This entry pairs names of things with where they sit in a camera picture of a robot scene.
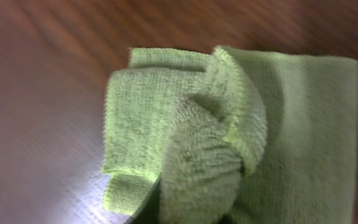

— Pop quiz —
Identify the light green cloth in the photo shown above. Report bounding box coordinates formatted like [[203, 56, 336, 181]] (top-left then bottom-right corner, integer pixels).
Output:
[[102, 46, 358, 223]]

